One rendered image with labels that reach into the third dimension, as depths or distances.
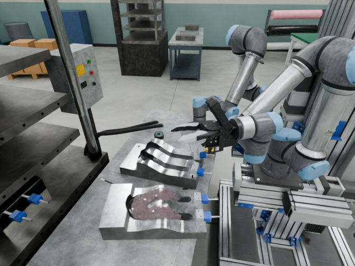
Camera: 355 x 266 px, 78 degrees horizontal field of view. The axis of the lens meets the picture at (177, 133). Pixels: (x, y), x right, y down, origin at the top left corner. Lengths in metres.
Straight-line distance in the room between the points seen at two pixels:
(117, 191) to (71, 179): 0.43
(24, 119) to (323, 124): 1.28
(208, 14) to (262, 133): 6.90
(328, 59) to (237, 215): 1.48
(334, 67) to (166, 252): 0.99
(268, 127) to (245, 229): 1.33
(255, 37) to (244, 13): 6.38
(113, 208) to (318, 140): 0.95
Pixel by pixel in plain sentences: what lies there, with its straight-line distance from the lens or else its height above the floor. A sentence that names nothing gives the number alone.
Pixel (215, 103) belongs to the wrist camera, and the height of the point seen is 1.54.
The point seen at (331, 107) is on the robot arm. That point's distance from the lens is 0.90.
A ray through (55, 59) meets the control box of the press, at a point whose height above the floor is 1.44.
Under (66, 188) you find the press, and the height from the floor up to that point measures 0.79.
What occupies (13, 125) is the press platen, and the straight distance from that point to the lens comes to 1.24.
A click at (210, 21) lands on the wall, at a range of 7.56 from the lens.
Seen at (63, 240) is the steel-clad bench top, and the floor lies 0.80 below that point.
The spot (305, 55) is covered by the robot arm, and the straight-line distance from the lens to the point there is 0.92.
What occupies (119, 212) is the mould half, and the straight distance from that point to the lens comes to 1.16.
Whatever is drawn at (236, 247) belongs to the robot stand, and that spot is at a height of 0.21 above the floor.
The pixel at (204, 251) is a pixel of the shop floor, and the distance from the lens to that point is 2.06.
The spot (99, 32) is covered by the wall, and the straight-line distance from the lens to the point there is 8.35.
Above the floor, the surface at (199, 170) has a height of 0.90.
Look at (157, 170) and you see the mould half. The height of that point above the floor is 0.90.
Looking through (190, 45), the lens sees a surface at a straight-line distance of 4.77.
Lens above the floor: 1.83
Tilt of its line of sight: 35 degrees down
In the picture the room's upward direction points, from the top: straight up
